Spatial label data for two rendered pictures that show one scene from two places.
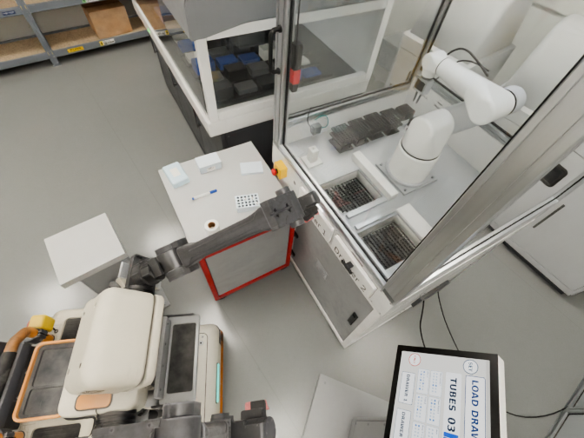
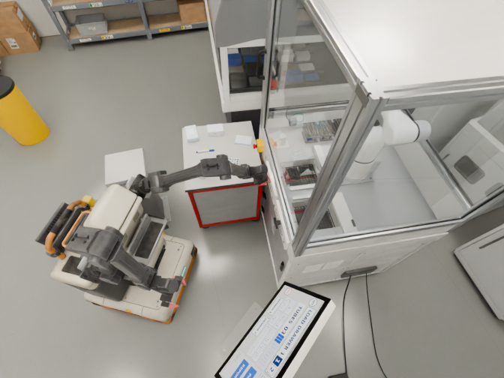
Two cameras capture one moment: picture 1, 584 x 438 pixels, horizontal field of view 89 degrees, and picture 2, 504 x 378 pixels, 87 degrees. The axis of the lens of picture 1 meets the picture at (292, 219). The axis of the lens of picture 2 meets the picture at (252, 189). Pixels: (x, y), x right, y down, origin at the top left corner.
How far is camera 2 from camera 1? 0.51 m
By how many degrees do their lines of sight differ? 13
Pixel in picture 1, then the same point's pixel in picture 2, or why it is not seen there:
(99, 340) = (102, 206)
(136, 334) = (120, 211)
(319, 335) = (264, 275)
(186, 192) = (194, 146)
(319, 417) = (242, 329)
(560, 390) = not seen: outside the picture
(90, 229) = (130, 156)
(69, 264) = (113, 174)
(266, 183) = (249, 153)
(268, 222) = (202, 172)
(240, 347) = (206, 264)
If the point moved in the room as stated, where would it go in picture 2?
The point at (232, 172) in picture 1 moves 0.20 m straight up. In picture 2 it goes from (229, 140) to (228, 121)
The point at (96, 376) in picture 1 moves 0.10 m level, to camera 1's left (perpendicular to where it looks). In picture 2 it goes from (95, 222) to (76, 212)
